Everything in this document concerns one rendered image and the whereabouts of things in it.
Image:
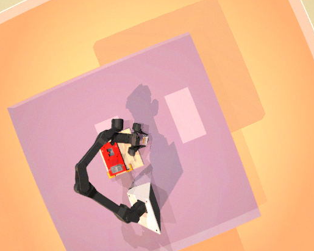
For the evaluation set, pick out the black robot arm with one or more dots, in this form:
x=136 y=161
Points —
x=85 y=188

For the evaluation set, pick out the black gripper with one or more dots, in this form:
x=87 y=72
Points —
x=133 y=149

